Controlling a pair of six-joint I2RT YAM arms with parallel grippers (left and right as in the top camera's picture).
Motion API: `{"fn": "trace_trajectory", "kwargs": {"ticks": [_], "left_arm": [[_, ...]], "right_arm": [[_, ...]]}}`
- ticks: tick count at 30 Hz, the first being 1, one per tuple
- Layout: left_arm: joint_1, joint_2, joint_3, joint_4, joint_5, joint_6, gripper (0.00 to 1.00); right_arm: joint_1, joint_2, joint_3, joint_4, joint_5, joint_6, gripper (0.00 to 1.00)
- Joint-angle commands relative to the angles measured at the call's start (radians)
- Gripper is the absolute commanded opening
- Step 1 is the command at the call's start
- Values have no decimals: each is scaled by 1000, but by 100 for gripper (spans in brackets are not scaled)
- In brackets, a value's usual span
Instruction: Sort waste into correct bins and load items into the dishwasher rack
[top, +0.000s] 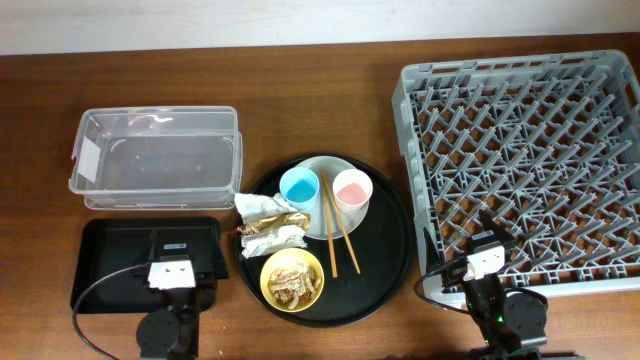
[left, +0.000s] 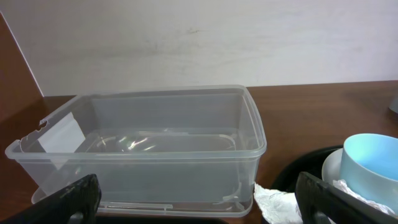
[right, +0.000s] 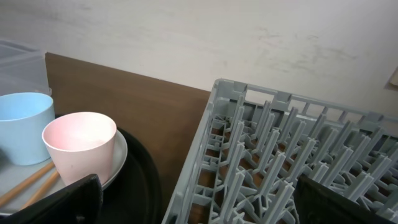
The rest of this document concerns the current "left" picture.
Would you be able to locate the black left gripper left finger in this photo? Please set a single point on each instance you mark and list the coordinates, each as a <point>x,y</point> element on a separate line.
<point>75,203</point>

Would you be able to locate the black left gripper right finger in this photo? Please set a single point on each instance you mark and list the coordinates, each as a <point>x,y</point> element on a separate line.
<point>320,202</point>

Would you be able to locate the grey round plate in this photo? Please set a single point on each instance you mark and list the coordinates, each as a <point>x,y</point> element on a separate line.
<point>331,167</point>

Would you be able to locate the white paper napkin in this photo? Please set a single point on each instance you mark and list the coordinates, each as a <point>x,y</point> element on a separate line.
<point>282,208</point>

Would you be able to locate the light blue cup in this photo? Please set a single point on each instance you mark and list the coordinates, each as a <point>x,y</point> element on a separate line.
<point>369,167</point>

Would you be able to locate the clear plastic waste bin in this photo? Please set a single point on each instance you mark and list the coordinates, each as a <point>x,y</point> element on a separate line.
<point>191,151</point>

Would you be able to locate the black round tray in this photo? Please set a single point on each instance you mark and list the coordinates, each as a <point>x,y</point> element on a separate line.
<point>311,162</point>

